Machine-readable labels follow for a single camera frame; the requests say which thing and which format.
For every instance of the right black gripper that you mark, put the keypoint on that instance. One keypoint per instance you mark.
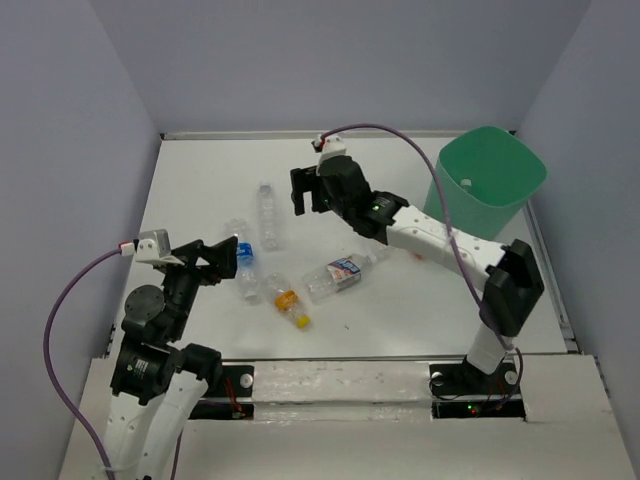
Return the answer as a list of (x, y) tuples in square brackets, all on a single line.
[(304, 179)]

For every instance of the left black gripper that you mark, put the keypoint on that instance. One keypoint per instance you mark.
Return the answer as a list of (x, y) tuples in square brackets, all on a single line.
[(222, 256)]

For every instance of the clear ribbed bottle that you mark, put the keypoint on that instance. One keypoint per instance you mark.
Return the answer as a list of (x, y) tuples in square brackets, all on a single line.
[(270, 227)]

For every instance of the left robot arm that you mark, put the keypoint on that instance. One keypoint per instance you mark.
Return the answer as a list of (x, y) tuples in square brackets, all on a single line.
[(155, 386)]

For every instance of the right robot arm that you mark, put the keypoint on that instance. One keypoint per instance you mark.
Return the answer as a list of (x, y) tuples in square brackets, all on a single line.
[(504, 279)]

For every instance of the green plastic bin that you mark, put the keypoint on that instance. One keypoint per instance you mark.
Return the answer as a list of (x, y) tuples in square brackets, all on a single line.
[(504, 173)]

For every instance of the blue label clear bottle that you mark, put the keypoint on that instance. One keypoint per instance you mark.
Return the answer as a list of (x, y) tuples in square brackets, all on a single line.
[(246, 276)]

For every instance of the yellow cap orange label bottle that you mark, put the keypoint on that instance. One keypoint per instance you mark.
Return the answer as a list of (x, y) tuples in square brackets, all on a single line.
[(280, 293)]

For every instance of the white blue label bottle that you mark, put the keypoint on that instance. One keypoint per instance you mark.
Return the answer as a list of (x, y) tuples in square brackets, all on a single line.
[(338, 275)]

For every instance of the clear crushed bottle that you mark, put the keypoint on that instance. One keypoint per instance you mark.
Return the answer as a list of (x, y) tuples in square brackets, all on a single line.
[(379, 252)]

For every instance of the white foam strip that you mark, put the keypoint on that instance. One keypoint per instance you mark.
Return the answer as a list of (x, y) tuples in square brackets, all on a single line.
[(341, 391)]

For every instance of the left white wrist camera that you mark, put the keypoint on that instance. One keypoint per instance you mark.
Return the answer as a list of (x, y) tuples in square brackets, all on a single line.
[(153, 248)]

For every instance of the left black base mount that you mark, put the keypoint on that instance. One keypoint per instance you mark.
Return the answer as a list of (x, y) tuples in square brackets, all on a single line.
[(231, 399)]

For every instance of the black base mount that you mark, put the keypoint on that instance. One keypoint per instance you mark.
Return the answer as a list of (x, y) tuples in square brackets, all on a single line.
[(231, 399), (463, 394)]

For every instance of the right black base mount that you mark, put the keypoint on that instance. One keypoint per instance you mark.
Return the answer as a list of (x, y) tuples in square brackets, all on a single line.
[(463, 394)]

